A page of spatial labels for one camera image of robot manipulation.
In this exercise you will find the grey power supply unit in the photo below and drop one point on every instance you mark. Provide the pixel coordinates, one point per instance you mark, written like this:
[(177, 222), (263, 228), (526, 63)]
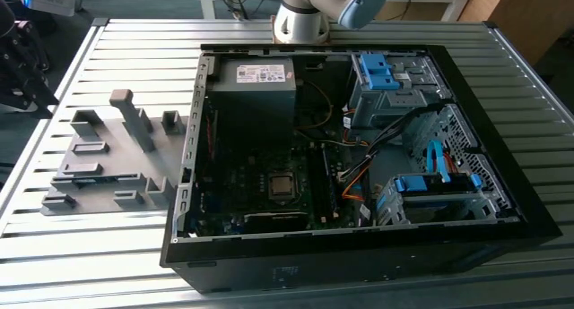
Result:
[(251, 104)]

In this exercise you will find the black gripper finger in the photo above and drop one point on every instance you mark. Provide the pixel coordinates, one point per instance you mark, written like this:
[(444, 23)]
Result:
[(27, 70)]

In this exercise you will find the white desk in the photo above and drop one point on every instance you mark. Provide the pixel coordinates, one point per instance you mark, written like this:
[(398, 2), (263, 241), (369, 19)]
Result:
[(456, 5)]

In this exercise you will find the green motherboard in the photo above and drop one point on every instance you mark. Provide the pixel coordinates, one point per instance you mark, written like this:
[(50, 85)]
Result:
[(238, 188)]

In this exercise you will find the blue RAM stick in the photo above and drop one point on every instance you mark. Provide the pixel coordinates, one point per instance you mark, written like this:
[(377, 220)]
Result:
[(97, 180)]

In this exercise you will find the CPU socket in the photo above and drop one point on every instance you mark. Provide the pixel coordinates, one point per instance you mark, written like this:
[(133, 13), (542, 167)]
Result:
[(283, 199)]

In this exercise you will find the grey parts rack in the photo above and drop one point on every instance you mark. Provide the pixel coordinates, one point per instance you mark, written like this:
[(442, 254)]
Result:
[(113, 147)]

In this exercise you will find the black PC case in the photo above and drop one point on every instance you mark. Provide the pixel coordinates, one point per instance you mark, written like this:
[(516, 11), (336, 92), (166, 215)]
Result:
[(314, 255)]

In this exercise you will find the metal disk bay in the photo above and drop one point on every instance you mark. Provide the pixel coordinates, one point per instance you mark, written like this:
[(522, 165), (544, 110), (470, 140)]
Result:
[(449, 199)]

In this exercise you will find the wooden cabinet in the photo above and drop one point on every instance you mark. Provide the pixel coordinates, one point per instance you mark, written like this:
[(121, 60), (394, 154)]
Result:
[(529, 20)]

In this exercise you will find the blue plastic drive bracket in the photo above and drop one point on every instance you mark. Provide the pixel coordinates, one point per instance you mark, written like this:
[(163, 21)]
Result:
[(380, 74)]

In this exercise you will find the grey metal drive cage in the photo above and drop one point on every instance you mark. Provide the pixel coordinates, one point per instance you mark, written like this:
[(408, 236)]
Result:
[(394, 104)]

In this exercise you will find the silver CPU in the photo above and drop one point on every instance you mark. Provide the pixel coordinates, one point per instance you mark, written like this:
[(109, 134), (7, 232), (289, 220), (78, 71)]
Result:
[(282, 185)]

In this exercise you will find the hard disk in blue carrier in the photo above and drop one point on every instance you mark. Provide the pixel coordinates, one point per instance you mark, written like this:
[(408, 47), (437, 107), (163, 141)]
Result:
[(414, 183)]

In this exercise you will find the black graphics card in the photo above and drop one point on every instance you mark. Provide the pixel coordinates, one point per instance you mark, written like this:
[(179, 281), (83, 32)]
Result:
[(275, 221)]

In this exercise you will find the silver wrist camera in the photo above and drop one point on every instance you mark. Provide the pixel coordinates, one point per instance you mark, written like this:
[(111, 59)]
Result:
[(51, 3)]

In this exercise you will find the black RAM slot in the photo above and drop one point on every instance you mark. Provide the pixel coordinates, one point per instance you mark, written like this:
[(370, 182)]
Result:
[(318, 188)]

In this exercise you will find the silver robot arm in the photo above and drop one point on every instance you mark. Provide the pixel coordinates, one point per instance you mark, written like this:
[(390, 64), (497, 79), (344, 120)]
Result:
[(298, 23)]

